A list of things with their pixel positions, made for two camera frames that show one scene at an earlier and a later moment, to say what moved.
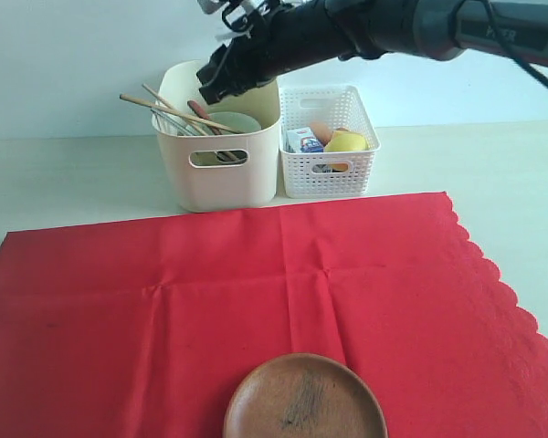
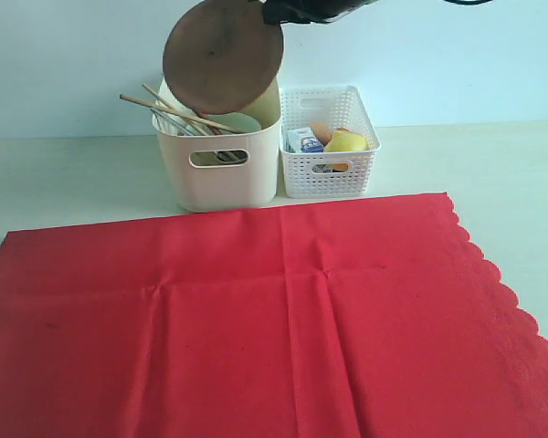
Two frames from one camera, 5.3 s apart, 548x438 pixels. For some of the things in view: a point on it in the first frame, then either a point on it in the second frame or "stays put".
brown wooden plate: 305,395 → 222,57
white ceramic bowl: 240,122 stays put
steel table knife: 176,123 stays put
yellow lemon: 346,140 stays put
